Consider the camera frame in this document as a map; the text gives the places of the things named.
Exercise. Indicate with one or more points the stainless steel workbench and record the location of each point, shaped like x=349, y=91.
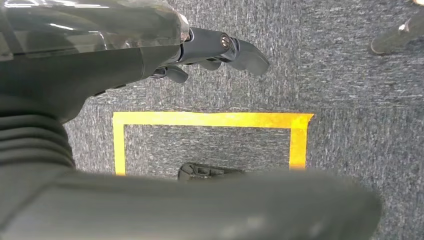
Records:
x=397, y=38

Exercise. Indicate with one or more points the black robot foot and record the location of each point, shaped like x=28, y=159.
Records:
x=205, y=170

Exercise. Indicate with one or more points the yellow floor tape rectangle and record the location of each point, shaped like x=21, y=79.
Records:
x=198, y=119

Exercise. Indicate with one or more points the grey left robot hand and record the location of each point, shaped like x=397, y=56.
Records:
x=99, y=66

